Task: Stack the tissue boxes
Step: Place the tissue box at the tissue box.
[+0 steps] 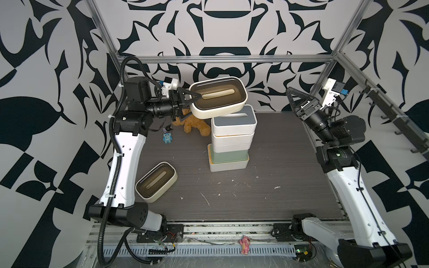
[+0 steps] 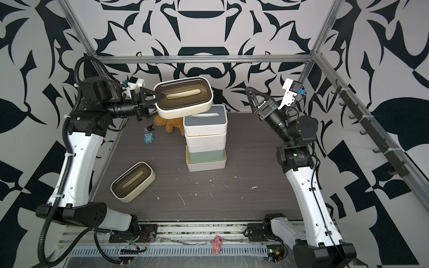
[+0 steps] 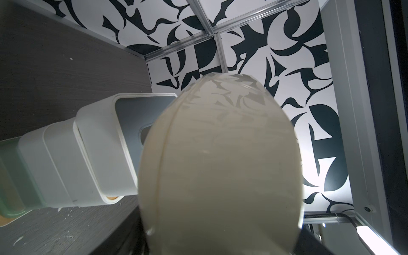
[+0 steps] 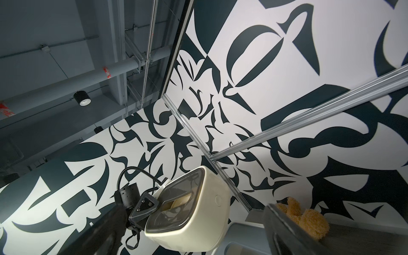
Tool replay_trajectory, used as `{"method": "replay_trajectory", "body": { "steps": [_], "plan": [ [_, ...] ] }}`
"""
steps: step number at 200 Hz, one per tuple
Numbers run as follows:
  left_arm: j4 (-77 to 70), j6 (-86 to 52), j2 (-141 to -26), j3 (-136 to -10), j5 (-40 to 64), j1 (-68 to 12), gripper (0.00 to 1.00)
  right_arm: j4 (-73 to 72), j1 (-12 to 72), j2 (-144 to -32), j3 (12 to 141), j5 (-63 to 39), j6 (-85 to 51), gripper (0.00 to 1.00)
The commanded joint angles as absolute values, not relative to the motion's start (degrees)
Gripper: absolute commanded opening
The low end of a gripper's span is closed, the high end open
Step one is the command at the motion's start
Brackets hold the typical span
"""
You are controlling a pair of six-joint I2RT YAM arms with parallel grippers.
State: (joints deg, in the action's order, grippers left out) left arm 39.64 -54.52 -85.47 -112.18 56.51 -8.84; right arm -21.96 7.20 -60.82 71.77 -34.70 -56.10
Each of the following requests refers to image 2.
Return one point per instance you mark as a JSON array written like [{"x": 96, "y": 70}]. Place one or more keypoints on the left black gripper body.
[{"x": 128, "y": 110}]

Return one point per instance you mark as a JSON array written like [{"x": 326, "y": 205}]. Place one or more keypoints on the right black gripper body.
[{"x": 279, "y": 124}]

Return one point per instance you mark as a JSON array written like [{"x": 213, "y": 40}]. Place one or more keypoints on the cream dark-lid tissue box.
[
  {"x": 133, "y": 182},
  {"x": 184, "y": 97}
]

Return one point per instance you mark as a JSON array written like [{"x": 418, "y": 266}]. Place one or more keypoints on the small green circuit board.
[{"x": 276, "y": 253}]

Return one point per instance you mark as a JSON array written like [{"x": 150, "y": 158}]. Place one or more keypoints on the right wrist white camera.
[{"x": 292, "y": 90}]

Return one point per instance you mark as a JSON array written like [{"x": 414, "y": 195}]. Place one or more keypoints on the green tissue box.
[{"x": 206, "y": 156}]

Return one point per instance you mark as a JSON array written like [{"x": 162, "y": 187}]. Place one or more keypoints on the blue robot toy figure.
[{"x": 148, "y": 138}]

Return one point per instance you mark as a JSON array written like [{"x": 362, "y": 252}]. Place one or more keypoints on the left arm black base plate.
[{"x": 144, "y": 234}]

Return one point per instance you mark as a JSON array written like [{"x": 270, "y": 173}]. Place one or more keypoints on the pink toy figure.
[{"x": 217, "y": 244}]

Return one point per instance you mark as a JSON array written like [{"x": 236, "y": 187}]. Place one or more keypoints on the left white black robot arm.
[{"x": 99, "y": 101}]

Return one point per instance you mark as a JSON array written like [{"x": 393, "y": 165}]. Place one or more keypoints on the grey slotted cable duct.
[{"x": 192, "y": 251}]

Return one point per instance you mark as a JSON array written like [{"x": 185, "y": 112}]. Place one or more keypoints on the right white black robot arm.
[{"x": 322, "y": 245}]

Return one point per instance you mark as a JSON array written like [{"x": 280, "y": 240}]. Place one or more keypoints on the grey lid white tissue box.
[{"x": 212, "y": 122}]

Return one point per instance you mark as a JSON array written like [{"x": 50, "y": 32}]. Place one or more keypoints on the grey wall hook rail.
[{"x": 385, "y": 144}]

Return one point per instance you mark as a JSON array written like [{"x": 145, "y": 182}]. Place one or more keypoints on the small dark purple toy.
[{"x": 149, "y": 129}]

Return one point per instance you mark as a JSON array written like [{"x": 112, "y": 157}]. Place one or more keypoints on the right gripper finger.
[
  {"x": 255, "y": 97},
  {"x": 263, "y": 109}
]

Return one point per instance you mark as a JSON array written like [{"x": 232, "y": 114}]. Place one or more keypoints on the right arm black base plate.
[{"x": 256, "y": 232}]

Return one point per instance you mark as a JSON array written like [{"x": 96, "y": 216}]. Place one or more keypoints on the aluminium frame rail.
[{"x": 205, "y": 59}]

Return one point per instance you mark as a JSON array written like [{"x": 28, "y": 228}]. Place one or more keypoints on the brown teddy bear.
[{"x": 170, "y": 124}]

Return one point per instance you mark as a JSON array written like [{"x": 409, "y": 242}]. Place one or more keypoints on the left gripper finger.
[
  {"x": 143, "y": 113},
  {"x": 150, "y": 97}
]

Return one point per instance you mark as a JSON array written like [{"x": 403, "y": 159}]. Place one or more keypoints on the white bamboo tissue box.
[
  {"x": 205, "y": 139},
  {"x": 206, "y": 166},
  {"x": 206, "y": 147}
]

